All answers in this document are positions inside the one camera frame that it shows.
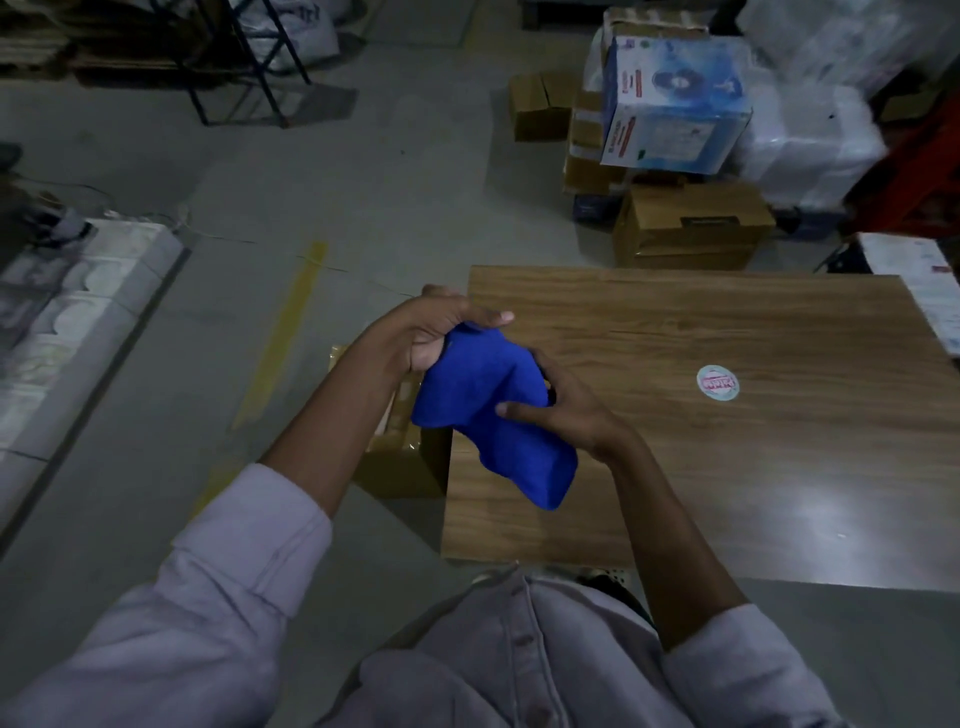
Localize person's right hand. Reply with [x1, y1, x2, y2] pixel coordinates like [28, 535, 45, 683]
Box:
[494, 347, 639, 463]

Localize person's left hand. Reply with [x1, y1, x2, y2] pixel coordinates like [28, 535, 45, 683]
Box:
[359, 284, 517, 384]

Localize blue cloth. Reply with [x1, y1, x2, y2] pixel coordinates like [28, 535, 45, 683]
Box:
[410, 322, 580, 513]

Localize round white foil lid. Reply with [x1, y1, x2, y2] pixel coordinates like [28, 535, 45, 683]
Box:
[695, 364, 742, 404]

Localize person's left forearm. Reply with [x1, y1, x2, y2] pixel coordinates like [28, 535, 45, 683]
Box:
[258, 314, 421, 519]

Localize person's right forearm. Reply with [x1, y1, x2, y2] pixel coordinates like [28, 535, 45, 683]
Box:
[599, 427, 751, 654]

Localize taped brown cardboard box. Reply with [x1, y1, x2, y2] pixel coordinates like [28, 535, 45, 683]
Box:
[329, 344, 453, 500]

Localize black trousers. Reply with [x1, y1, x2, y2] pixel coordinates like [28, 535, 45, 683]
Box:
[596, 575, 655, 625]

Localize dark blue small box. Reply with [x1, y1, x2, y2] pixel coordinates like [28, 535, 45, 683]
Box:
[573, 191, 624, 224]

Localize wooden table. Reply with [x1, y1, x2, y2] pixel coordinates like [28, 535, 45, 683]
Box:
[440, 264, 960, 594]

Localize small brown cardboard box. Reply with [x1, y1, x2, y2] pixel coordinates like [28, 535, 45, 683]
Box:
[562, 89, 631, 196]
[509, 71, 579, 142]

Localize black metal rack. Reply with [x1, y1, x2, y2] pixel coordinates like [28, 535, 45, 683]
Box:
[149, 0, 313, 129]

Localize white plastic sack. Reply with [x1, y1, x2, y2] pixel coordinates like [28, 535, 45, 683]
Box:
[232, 0, 343, 73]

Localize white blue printed box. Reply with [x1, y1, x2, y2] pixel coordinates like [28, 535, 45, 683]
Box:
[599, 33, 754, 178]

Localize black box with white label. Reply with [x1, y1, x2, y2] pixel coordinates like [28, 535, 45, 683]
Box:
[817, 232, 960, 358]

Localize light denim shirt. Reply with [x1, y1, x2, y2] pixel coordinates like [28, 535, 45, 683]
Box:
[0, 463, 856, 728]

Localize white wrapped package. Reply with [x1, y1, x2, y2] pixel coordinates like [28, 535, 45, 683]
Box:
[731, 0, 960, 211]

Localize red plastic item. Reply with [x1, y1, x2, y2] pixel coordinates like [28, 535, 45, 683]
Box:
[854, 97, 960, 238]

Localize wooden pallet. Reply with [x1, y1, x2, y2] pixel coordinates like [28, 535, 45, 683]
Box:
[0, 0, 189, 80]

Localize brown cardboard box with handle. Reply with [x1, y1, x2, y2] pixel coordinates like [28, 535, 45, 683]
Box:
[612, 182, 778, 271]

